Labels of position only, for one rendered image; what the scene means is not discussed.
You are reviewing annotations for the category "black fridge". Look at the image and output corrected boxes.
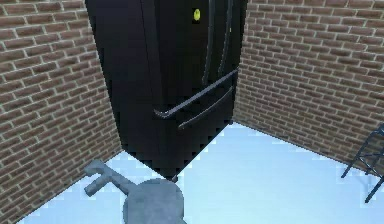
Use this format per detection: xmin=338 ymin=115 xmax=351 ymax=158
xmin=84 ymin=0 xmax=249 ymax=181

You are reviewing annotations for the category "dark blue metal chair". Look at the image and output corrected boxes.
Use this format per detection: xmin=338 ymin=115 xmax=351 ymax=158
xmin=340 ymin=123 xmax=384 ymax=204

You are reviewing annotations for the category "black fridge drawer handle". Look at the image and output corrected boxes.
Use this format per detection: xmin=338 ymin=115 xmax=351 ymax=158
xmin=177 ymin=86 xmax=234 ymax=131
xmin=153 ymin=68 xmax=239 ymax=120

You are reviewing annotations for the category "black fridge door handle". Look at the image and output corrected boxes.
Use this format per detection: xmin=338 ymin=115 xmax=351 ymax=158
xmin=218 ymin=0 xmax=234 ymax=78
xmin=201 ymin=0 xmax=216 ymax=86

